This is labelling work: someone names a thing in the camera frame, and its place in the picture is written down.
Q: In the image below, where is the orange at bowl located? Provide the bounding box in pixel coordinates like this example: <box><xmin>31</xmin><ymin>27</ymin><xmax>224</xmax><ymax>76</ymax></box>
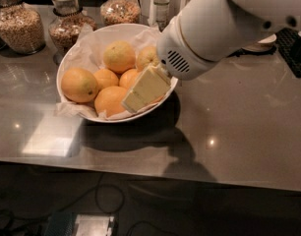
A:
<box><xmin>61</xmin><ymin>68</ymin><xmax>98</xmax><ymax>103</ymax></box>
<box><xmin>151</xmin><ymin>95</ymin><xmax>164</xmax><ymax>104</ymax></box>
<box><xmin>94</xmin><ymin>86</ymin><xmax>127</xmax><ymax>117</ymax></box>

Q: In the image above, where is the short stack of paper bowls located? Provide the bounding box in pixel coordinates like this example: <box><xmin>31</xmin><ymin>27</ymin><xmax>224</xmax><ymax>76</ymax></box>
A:
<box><xmin>244</xmin><ymin>34</ymin><xmax>276</xmax><ymax>52</ymax></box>

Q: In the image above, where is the grey box on floor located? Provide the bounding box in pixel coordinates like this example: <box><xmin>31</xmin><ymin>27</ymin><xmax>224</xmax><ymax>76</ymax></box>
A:
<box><xmin>43</xmin><ymin>212</ymin><xmax>118</xmax><ymax>236</ymax></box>

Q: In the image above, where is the white gripper with vents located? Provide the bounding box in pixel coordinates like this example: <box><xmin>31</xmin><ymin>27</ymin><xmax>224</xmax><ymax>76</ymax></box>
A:
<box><xmin>122</xmin><ymin>7</ymin><xmax>223</xmax><ymax>113</ymax></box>

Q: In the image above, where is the glass jar of cereal left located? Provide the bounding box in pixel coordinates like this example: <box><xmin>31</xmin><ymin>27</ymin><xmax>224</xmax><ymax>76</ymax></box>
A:
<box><xmin>0</xmin><ymin>0</ymin><xmax>45</xmax><ymax>55</ymax></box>

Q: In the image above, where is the large white oval bowl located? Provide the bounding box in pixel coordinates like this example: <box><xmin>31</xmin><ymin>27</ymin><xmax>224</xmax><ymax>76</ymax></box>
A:
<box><xmin>55</xmin><ymin>23</ymin><xmax>179</xmax><ymax>124</ymax></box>

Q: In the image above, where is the black rubber mat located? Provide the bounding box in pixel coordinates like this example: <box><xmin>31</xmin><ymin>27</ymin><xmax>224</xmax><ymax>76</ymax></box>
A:
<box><xmin>231</xmin><ymin>29</ymin><xmax>301</xmax><ymax>79</ymax></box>

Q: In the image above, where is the yellowish orange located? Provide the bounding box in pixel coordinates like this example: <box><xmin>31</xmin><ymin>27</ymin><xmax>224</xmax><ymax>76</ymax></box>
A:
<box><xmin>136</xmin><ymin>45</ymin><xmax>159</xmax><ymax>71</ymax></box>
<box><xmin>102</xmin><ymin>40</ymin><xmax>136</xmax><ymax>74</ymax></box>

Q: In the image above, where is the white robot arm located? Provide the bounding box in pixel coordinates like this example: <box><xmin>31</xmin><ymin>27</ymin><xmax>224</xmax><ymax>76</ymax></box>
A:
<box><xmin>122</xmin><ymin>0</ymin><xmax>301</xmax><ymax>113</ymax></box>

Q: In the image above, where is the clear glass bottle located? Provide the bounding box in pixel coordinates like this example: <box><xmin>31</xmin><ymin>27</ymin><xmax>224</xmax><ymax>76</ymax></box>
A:
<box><xmin>153</xmin><ymin>0</ymin><xmax>170</xmax><ymax>31</ymax></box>

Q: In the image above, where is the orange at bowl front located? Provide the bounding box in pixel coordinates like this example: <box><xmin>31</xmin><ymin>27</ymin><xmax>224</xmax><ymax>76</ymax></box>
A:
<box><xmin>94</xmin><ymin>86</ymin><xmax>127</xmax><ymax>117</ymax></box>

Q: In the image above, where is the orange at bowl right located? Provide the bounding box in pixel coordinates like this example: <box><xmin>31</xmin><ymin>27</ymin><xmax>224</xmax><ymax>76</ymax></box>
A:
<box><xmin>151</xmin><ymin>95</ymin><xmax>164</xmax><ymax>104</ymax></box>

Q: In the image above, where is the glass jar of colourful cereal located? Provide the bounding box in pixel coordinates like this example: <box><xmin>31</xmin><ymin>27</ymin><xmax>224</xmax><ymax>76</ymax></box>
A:
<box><xmin>100</xmin><ymin>0</ymin><xmax>141</xmax><ymax>26</ymax></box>

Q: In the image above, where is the glass jar of granola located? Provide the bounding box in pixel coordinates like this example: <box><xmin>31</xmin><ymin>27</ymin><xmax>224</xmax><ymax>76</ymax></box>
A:
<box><xmin>48</xmin><ymin>0</ymin><xmax>97</xmax><ymax>55</ymax></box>

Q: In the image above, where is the orange at bowl left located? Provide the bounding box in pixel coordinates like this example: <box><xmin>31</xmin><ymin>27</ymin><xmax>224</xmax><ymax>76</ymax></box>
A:
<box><xmin>61</xmin><ymin>68</ymin><xmax>98</xmax><ymax>103</ymax></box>

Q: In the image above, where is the white stand behind bottle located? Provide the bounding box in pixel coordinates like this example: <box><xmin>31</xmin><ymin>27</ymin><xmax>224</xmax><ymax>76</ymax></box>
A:
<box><xmin>137</xmin><ymin>0</ymin><xmax>190</xmax><ymax>27</ymax></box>

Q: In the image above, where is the small orange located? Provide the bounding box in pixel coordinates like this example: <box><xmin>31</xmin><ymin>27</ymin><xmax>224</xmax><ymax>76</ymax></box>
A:
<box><xmin>93</xmin><ymin>69</ymin><xmax>119</xmax><ymax>89</ymax></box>
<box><xmin>119</xmin><ymin>69</ymin><xmax>140</xmax><ymax>89</ymax></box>

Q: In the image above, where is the white paper bowl liner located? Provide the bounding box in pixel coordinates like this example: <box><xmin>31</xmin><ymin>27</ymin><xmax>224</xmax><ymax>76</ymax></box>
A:
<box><xmin>54</xmin><ymin>24</ymin><xmax>171</xmax><ymax>122</ymax></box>

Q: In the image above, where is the black floor cable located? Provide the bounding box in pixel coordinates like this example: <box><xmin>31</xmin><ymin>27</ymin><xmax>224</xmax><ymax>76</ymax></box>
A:
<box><xmin>0</xmin><ymin>172</ymin><xmax>178</xmax><ymax>236</ymax></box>

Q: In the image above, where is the small orange centre left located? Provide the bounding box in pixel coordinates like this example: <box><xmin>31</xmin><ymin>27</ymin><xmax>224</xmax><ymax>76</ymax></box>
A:
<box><xmin>93</xmin><ymin>69</ymin><xmax>119</xmax><ymax>89</ymax></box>

